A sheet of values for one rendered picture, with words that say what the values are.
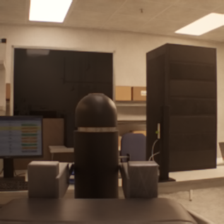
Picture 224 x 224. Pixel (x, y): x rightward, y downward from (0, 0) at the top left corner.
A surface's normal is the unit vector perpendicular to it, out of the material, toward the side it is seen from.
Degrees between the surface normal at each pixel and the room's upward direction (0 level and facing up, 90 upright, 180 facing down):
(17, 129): 86
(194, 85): 90
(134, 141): 75
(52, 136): 90
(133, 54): 90
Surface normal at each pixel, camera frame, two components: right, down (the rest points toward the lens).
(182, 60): 0.29, 0.00
